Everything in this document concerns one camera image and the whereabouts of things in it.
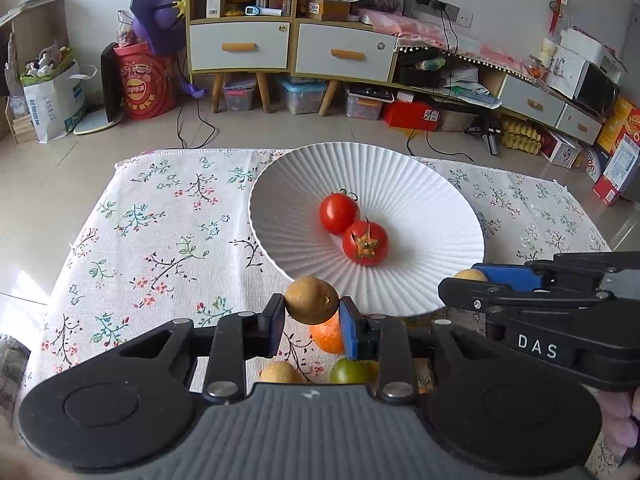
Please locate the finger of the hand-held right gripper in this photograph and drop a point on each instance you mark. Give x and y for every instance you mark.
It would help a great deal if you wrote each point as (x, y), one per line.
(465, 294)
(510, 276)

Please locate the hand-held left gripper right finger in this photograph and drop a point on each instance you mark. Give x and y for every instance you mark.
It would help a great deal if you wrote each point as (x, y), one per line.
(349, 330)

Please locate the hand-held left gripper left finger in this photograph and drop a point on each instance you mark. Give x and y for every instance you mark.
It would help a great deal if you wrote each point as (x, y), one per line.
(274, 325)

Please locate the brown longan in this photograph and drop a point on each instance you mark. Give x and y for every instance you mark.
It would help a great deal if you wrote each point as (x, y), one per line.
(470, 275)
(310, 300)
(280, 374)

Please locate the orange mandarin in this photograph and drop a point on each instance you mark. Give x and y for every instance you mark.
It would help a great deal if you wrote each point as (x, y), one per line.
(327, 337)

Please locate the green tomato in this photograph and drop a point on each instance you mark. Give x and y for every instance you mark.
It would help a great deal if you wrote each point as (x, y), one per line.
(350, 371)

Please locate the red tomato with star calyx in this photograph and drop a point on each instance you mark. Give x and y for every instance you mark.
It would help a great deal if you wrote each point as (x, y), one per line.
(369, 252)

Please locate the round red tomato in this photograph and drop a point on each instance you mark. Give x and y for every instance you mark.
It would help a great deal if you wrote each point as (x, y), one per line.
(337, 212)

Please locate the white ribbed plate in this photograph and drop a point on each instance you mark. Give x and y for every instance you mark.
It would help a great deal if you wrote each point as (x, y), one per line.
(410, 185)

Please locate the person's right hand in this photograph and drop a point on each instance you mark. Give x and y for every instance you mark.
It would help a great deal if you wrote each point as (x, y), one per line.
(622, 420)

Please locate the white red box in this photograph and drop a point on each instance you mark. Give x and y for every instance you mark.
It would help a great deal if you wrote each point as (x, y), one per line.
(562, 150)

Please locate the yellow egg carton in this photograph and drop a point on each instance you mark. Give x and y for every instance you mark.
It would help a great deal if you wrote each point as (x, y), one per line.
(522, 135)

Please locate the black handheld tool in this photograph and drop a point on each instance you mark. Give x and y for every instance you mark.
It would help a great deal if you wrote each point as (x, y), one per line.
(489, 135)

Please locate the red blue box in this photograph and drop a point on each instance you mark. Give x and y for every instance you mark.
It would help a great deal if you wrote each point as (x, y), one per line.
(620, 170)

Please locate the floral tablecloth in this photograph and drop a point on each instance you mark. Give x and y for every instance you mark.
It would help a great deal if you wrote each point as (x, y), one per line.
(150, 220)

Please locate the low wooden cabinet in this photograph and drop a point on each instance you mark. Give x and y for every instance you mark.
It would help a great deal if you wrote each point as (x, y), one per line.
(530, 102)

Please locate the red flat box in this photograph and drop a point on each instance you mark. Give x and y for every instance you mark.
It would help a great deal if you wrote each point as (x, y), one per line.
(410, 115)

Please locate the orange yellow box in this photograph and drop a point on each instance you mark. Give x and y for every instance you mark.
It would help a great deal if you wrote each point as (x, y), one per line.
(622, 125)

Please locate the white microwave oven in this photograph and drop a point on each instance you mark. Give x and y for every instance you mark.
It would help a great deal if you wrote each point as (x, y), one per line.
(585, 82)

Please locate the clear storage box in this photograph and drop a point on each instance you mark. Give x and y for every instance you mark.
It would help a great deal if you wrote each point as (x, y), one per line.
(302, 97)
(240, 96)
(367, 105)

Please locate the white box on microwave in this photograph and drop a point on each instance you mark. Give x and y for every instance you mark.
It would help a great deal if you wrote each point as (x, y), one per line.
(590, 47)

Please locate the pink cloth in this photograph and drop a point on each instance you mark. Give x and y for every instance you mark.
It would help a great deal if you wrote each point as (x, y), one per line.
(425, 30)

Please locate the white cabinet drawer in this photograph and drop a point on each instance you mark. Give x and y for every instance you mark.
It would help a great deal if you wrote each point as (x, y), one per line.
(240, 45)
(345, 52)

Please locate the red snack bucket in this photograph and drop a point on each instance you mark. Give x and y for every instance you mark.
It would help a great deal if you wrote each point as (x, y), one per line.
(145, 85)

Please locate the black panel on white base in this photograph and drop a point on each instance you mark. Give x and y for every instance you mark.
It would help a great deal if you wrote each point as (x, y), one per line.
(111, 85)

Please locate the white paper bag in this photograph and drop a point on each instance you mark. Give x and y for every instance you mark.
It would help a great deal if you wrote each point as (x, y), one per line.
(52, 105)

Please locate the white blue thermometer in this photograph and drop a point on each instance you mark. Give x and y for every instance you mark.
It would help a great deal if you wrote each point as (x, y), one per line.
(262, 10)

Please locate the small cardboard box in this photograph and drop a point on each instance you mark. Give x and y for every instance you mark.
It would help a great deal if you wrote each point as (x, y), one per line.
(327, 9)

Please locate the purple hat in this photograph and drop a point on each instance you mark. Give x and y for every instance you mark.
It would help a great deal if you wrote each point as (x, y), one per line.
(157, 15)

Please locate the wooden bookshelf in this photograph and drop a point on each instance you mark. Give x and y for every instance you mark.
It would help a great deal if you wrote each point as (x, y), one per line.
(30, 10)

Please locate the wall power strip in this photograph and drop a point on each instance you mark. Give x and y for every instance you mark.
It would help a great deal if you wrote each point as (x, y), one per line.
(437, 6)

